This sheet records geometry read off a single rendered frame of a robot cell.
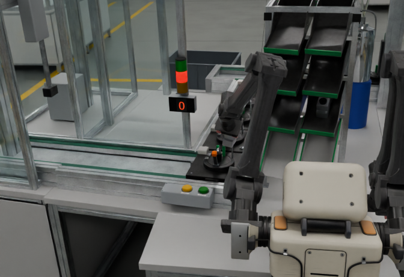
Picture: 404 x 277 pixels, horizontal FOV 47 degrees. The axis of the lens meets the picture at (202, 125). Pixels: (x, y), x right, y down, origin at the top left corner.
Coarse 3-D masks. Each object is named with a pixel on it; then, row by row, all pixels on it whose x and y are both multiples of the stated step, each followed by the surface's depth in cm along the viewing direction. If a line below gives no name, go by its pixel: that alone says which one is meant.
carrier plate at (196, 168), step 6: (198, 156) 214; (204, 156) 214; (234, 156) 213; (240, 156) 213; (198, 162) 209; (234, 162) 208; (192, 168) 204; (198, 168) 204; (204, 168) 204; (186, 174) 200; (192, 174) 200; (198, 174) 200; (204, 174) 199; (210, 174) 199; (216, 174) 199; (222, 174) 199; (204, 180) 198; (222, 180) 196
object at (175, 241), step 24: (168, 216) 191; (168, 240) 177; (192, 240) 177; (216, 240) 176; (144, 264) 166; (168, 264) 165; (192, 264) 164; (216, 264) 164; (240, 264) 164; (264, 264) 163; (384, 264) 161
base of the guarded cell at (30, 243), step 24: (48, 120) 288; (0, 192) 216; (24, 192) 212; (48, 192) 212; (0, 216) 223; (24, 216) 219; (48, 216) 216; (0, 240) 230; (24, 240) 226; (48, 240) 221; (0, 264) 238; (24, 264) 233; (48, 264) 228
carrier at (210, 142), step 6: (210, 132) 238; (216, 132) 237; (240, 132) 232; (246, 132) 236; (210, 138) 231; (216, 138) 228; (222, 138) 226; (240, 138) 225; (204, 144) 225; (210, 144) 225; (216, 144) 225; (234, 144) 223; (240, 144) 224; (210, 150) 221; (228, 150) 219; (234, 150) 219; (240, 150) 218
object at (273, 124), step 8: (304, 80) 197; (280, 96) 197; (288, 96) 196; (296, 96) 195; (304, 96) 189; (280, 104) 194; (288, 104) 193; (296, 104) 192; (304, 104) 192; (272, 112) 192; (280, 112) 191; (288, 112) 190; (296, 112) 189; (272, 120) 189; (280, 120) 188; (288, 120) 187; (296, 120) 184; (272, 128) 184; (280, 128) 186; (288, 128) 185
